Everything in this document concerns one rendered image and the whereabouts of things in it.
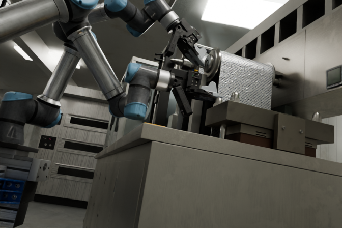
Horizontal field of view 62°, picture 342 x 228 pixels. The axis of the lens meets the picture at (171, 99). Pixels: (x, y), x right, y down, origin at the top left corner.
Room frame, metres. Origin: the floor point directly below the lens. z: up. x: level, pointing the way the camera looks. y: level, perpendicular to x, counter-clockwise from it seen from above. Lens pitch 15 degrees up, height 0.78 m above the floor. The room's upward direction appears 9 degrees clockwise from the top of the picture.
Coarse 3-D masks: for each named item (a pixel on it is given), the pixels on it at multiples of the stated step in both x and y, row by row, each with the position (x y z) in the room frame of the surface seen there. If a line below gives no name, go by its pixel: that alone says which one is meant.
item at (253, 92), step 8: (224, 72) 1.03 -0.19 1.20; (224, 80) 1.03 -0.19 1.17; (232, 80) 1.04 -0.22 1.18; (240, 80) 1.05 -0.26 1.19; (248, 80) 1.06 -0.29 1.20; (256, 80) 1.07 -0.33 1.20; (224, 88) 1.03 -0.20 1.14; (232, 88) 1.04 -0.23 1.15; (240, 88) 1.05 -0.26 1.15; (248, 88) 1.06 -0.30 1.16; (256, 88) 1.07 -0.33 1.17; (264, 88) 1.08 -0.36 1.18; (224, 96) 1.03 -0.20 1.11; (240, 96) 1.05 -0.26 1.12; (248, 96) 1.06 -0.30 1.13; (256, 96) 1.07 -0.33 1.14; (264, 96) 1.08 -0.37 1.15; (248, 104) 1.06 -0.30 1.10; (256, 104) 1.07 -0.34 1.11; (264, 104) 1.08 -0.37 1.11
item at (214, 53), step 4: (212, 52) 1.06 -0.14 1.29; (216, 52) 1.03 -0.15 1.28; (216, 56) 1.02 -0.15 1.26; (216, 60) 1.02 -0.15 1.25; (220, 60) 1.03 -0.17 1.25; (216, 64) 1.03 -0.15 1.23; (212, 68) 1.04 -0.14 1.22; (204, 72) 1.12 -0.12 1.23; (212, 72) 1.05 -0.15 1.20; (208, 76) 1.07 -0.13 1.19; (216, 76) 1.07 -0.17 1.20
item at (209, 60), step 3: (210, 54) 1.05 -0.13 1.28; (207, 57) 1.08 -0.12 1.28; (210, 57) 1.05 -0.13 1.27; (213, 57) 1.05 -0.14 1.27; (207, 60) 1.08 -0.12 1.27; (210, 60) 1.04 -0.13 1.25; (213, 60) 1.04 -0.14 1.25; (204, 63) 1.10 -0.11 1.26; (207, 63) 1.07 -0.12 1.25; (210, 63) 1.04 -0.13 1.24; (207, 66) 1.07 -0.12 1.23; (210, 66) 1.05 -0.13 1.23; (204, 69) 1.09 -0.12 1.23; (207, 69) 1.06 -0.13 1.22; (210, 69) 1.06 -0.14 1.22; (207, 72) 1.09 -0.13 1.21
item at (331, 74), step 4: (328, 72) 0.90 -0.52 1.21; (332, 72) 0.88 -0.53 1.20; (336, 72) 0.86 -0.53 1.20; (328, 76) 0.90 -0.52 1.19; (332, 76) 0.88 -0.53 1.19; (336, 76) 0.86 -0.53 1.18; (328, 80) 0.90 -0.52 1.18; (332, 80) 0.88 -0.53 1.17; (336, 80) 0.86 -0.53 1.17; (328, 84) 0.90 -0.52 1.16
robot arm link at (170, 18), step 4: (172, 12) 1.01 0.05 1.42; (164, 16) 1.01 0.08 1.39; (168, 16) 1.01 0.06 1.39; (172, 16) 1.01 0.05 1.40; (176, 16) 1.02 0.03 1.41; (160, 20) 1.03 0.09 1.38; (164, 20) 1.02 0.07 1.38; (168, 20) 1.01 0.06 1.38; (172, 20) 1.01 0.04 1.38; (176, 20) 1.02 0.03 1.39; (164, 24) 1.03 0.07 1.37; (168, 24) 1.02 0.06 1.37; (164, 28) 1.05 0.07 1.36
